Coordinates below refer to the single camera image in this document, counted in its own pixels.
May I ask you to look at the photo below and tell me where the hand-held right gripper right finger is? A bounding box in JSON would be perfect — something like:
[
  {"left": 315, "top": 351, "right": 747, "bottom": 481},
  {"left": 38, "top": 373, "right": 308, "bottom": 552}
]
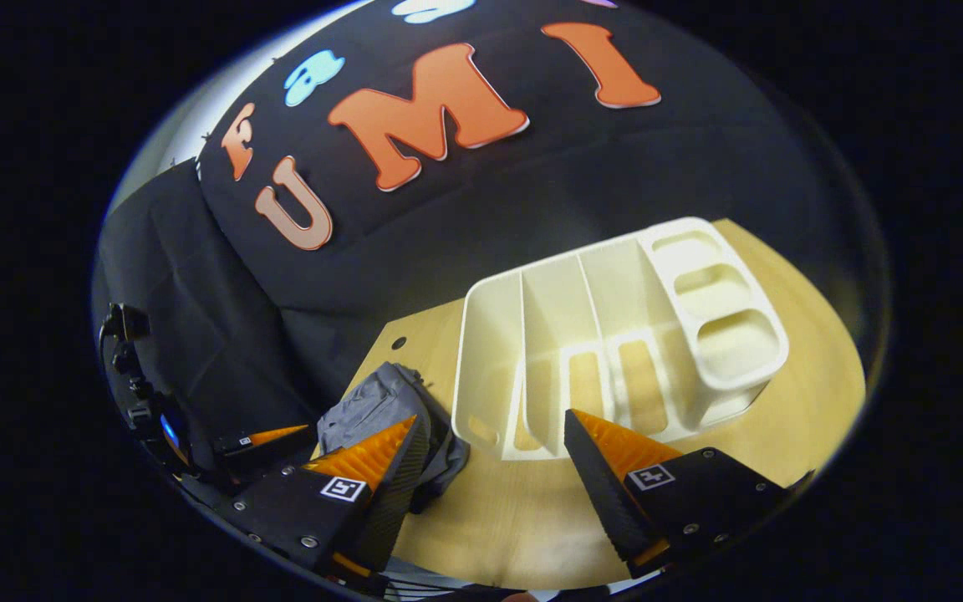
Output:
[{"left": 563, "top": 408, "right": 818, "bottom": 580}]

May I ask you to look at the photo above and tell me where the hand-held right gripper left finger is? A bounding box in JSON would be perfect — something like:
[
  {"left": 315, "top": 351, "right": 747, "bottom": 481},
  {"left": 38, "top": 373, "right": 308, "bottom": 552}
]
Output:
[{"left": 214, "top": 414, "right": 434, "bottom": 579}]

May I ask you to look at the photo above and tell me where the grey schoolbag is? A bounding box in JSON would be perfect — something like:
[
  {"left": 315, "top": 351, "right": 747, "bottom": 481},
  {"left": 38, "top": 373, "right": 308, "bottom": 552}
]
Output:
[{"left": 317, "top": 361, "right": 471, "bottom": 514}]

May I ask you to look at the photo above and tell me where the white plastic bookshelf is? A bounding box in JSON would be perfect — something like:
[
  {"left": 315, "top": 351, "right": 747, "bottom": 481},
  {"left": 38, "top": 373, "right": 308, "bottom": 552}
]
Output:
[{"left": 451, "top": 216, "right": 790, "bottom": 462}]

